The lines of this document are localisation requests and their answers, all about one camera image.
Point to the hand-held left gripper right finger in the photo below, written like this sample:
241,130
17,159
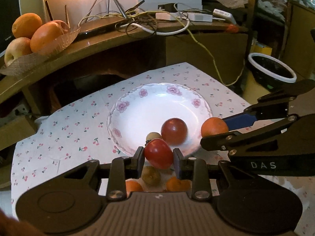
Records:
177,164

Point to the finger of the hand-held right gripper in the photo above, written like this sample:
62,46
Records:
240,121
216,141

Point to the small orange object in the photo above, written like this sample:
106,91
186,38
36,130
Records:
232,28

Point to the white power strip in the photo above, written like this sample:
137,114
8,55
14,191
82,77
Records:
169,16

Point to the white floral plate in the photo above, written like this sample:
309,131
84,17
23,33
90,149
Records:
147,113

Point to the cherry print tablecloth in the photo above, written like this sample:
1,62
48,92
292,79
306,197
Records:
73,127

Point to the small orange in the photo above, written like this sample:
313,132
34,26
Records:
212,127
177,185
133,186

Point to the brown wooden stick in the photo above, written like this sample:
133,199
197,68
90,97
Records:
49,11

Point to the brown wooden desk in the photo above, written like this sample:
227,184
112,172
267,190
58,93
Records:
98,46

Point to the black tablet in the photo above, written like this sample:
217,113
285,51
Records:
98,28

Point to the yellow box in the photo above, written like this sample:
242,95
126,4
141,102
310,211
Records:
262,49

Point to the white power adapter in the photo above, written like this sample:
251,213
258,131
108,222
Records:
199,17

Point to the red tomato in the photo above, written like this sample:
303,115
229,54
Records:
174,131
157,153

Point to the yellow apple on dish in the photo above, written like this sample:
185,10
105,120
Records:
17,51

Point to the leaf-shaped glass dish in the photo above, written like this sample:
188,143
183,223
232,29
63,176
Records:
61,40

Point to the black monitor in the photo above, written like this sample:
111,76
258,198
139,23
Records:
6,9

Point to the brown kiwi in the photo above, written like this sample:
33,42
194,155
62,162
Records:
153,136
151,175

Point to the black power adapter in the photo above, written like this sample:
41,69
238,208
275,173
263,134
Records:
167,6

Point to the wooden shelf rack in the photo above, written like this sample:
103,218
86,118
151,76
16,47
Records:
251,17

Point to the black bin with white rim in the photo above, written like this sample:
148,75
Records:
270,66

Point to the large orange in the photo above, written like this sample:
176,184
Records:
45,37
27,24

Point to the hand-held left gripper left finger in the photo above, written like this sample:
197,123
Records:
140,163

